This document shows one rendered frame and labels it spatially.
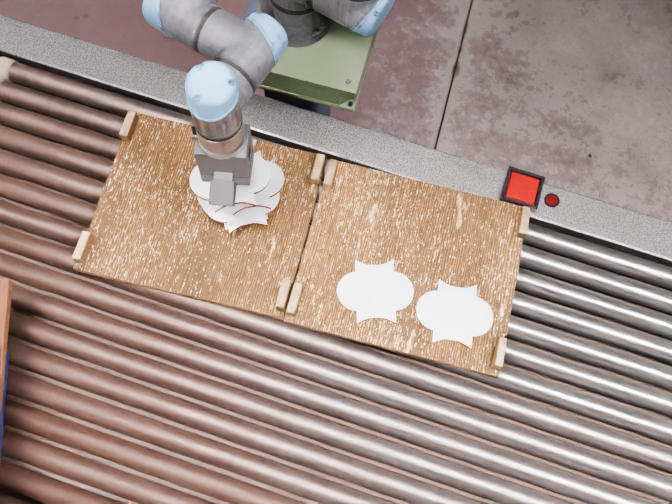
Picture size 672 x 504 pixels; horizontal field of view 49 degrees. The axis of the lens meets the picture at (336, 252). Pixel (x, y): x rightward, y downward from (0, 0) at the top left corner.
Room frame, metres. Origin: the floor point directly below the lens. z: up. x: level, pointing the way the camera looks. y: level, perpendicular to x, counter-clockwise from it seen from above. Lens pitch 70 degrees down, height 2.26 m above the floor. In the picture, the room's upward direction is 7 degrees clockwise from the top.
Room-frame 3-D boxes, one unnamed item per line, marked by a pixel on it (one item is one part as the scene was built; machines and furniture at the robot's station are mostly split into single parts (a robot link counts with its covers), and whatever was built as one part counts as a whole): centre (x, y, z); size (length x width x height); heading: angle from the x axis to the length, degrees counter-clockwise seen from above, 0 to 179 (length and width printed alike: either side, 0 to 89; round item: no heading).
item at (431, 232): (0.48, -0.15, 0.93); 0.41 x 0.35 x 0.02; 82
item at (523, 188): (0.67, -0.36, 0.92); 0.06 x 0.06 x 0.01; 78
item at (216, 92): (0.56, 0.20, 1.32); 0.09 x 0.08 x 0.11; 155
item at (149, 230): (0.54, 0.27, 0.93); 0.41 x 0.35 x 0.02; 83
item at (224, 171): (0.54, 0.21, 1.16); 0.12 x 0.09 x 0.16; 2
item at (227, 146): (0.56, 0.21, 1.24); 0.08 x 0.08 x 0.05
